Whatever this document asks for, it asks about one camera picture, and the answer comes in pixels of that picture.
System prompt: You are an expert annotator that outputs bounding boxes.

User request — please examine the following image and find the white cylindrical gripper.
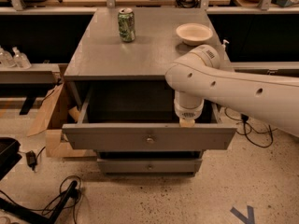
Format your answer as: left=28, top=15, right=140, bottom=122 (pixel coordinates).
left=174, top=91, right=205, bottom=128

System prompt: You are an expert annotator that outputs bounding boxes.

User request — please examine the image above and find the grey top drawer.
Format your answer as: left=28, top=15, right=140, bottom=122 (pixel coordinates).
left=63, top=89, right=236, bottom=152

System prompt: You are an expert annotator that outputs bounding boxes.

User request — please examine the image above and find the grey drawer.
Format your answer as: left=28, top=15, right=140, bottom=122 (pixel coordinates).
left=97, top=159, right=202, bottom=174
left=63, top=89, right=236, bottom=152

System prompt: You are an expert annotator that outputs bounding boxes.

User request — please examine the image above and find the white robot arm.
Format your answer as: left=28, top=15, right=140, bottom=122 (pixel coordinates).
left=165, top=45, right=299, bottom=136

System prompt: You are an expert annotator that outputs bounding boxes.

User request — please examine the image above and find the grey wooden drawer cabinet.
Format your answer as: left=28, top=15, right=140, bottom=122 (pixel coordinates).
left=63, top=7, right=236, bottom=176

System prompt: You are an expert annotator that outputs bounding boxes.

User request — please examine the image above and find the grey bottom drawer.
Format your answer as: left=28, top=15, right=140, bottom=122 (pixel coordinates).
left=97, top=159, right=202, bottom=174

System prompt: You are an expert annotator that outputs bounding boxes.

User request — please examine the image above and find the open cardboard box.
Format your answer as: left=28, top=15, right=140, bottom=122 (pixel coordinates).
left=27, top=83, right=94, bottom=158

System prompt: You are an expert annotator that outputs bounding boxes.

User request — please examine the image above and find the black power adapter right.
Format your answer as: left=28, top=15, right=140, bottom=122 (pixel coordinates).
left=241, top=114, right=249, bottom=122

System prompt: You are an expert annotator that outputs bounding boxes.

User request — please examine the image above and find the black power adapter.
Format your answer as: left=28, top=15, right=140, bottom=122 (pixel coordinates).
left=25, top=151, right=37, bottom=170
left=241, top=114, right=249, bottom=122

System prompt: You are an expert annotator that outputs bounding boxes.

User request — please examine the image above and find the small white pump bottle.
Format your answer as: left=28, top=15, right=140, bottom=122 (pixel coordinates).
left=222, top=39, right=230, bottom=51

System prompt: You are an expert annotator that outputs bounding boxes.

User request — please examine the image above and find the white paper bowl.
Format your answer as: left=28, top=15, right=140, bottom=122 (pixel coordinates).
left=176, top=23, right=213, bottom=46

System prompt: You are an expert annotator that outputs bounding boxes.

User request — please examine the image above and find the green soda can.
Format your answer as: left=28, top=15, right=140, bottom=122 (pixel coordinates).
left=118, top=7, right=135, bottom=42

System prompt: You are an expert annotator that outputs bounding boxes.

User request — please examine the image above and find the black power adapter left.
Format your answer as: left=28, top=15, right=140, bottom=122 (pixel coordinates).
left=25, top=151, right=37, bottom=170

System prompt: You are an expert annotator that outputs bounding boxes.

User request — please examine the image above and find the clear sanitizer bottle right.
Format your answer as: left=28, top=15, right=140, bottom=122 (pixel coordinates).
left=12, top=47, right=32, bottom=69

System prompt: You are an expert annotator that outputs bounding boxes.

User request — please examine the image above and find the clear sanitizer bottle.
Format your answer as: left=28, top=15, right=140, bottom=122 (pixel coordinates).
left=0, top=47, right=16, bottom=67
left=12, top=47, right=32, bottom=69

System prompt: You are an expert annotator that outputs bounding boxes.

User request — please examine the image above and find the black bin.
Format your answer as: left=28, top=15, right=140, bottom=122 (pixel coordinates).
left=0, top=137, right=21, bottom=180

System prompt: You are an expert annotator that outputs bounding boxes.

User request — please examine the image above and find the clear sanitizer bottle left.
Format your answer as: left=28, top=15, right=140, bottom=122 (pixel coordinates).
left=0, top=47, right=16, bottom=67

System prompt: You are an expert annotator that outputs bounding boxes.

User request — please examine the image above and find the black metal stand base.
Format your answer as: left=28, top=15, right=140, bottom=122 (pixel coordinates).
left=0, top=181, right=78, bottom=224

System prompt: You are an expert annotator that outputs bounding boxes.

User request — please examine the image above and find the black floor cable right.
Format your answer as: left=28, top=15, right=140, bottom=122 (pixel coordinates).
left=223, top=106, right=278, bottom=148

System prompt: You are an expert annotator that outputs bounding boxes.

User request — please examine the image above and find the black floor cable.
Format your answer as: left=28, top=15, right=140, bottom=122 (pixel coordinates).
left=223, top=106, right=278, bottom=148
left=0, top=175, right=83, bottom=224

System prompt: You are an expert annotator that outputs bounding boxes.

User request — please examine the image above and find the black floor cable left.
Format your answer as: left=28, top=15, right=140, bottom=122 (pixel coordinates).
left=0, top=175, right=83, bottom=224

